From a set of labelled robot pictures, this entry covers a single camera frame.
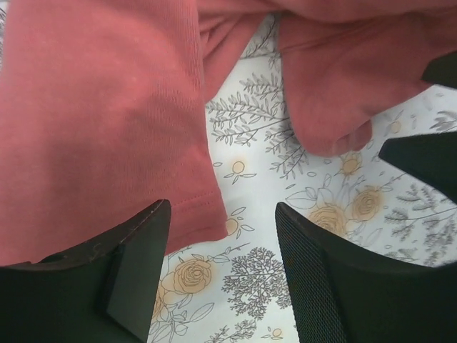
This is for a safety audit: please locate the floral patterned table mat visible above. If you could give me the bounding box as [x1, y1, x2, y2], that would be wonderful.
[149, 16, 456, 342]

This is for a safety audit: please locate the pink t-shirt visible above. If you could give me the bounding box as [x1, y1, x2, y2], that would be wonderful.
[1, 1, 456, 265]

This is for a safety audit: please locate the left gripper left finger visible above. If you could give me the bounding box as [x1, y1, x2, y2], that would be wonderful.
[1, 200, 171, 342]

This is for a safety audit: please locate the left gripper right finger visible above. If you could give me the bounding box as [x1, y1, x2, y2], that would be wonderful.
[275, 203, 456, 342]

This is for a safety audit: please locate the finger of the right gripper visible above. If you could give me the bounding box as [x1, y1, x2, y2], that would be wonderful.
[421, 51, 457, 89]
[378, 131, 456, 203]

